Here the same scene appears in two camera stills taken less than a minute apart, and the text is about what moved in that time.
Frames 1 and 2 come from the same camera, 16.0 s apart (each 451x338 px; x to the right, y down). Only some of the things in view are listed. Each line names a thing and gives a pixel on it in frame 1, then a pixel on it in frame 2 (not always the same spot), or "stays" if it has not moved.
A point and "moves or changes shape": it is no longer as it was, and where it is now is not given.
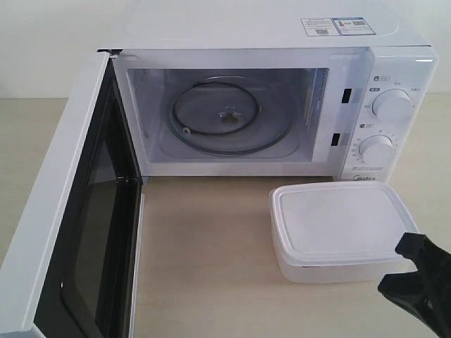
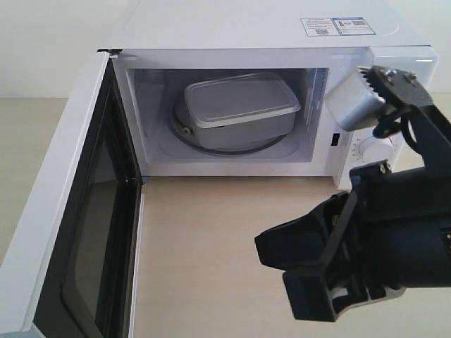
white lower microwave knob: (378, 149) stays
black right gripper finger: (428, 296) → (314, 294)
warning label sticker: (337, 26) stays
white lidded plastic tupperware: (339, 232) moves or changes shape
